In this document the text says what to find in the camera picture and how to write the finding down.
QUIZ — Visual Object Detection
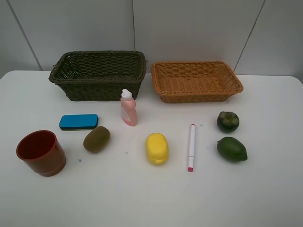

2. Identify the pink bottle white cap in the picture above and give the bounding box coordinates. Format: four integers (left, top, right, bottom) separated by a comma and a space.
120, 89, 137, 126

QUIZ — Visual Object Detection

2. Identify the yellow lemon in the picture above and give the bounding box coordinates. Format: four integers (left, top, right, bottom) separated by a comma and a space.
145, 133, 169, 165

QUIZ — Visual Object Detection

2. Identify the white marker pink cap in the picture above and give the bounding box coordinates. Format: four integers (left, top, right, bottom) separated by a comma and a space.
187, 124, 196, 172

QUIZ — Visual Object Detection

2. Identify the dark mangosteen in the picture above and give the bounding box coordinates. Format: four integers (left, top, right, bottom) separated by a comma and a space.
217, 111, 240, 133

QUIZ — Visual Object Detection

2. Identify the green lime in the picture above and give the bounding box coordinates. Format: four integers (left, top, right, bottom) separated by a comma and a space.
217, 137, 248, 162

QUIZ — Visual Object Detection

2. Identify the orange wicker basket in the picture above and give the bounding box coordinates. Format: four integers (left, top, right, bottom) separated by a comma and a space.
151, 61, 243, 103

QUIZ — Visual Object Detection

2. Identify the brown kiwi fruit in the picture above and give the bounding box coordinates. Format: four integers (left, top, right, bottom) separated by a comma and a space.
83, 126, 111, 153

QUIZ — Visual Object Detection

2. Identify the blue whiteboard eraser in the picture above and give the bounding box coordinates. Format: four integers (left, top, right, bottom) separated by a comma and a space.
59, 114, 98, 131

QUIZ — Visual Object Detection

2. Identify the red plastic cup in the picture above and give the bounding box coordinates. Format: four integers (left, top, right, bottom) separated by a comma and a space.
16, 130, 66, 177

